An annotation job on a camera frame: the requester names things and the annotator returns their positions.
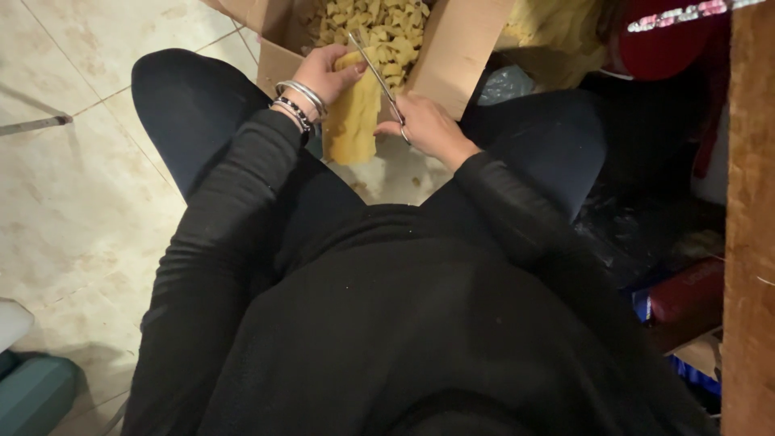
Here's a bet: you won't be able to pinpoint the person's right hand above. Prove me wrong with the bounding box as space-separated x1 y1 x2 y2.
373 92 482 173

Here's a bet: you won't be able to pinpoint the person's left hand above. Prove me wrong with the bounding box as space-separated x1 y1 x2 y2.
292 44 368 110

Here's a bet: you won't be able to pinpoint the yellow foam strip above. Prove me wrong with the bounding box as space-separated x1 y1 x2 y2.
321 48 383 166

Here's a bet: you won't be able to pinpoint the silver scissors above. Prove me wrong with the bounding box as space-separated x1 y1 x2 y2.
347 29 412 146

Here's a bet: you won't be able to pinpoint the heap of yellow foam pieces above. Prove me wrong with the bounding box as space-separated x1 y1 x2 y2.
301 0 432 92

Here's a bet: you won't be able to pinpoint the cardboard box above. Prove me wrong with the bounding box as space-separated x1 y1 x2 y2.
203 0 515 123

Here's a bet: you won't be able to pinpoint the grey plastic bag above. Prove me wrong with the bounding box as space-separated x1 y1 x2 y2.
477 64 535 107

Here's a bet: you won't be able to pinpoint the large yellow foam block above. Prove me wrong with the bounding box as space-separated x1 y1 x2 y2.
496 0 612 92

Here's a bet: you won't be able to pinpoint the black plastic bag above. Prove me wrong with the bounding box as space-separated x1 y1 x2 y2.
572 176 726 291

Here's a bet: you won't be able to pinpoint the red cap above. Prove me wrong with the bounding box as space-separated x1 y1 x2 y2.
599 0 767 82

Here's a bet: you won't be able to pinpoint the red and blue packet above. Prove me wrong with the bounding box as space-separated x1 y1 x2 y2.
631 257 725 328

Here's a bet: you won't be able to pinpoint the metal rod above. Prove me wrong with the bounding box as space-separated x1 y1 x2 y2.
0 114 74 137

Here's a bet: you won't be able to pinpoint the teal plastic container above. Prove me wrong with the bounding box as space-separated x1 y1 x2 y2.
0 350 80 436

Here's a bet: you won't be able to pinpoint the silver bangle bracelets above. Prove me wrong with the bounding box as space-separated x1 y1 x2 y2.
275 80 329 121

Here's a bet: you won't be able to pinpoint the black beaded bracelet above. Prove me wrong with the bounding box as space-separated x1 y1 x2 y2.
270 96 317 138

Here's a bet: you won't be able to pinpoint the wooden post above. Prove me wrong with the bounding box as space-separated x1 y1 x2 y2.
721 0 775 436

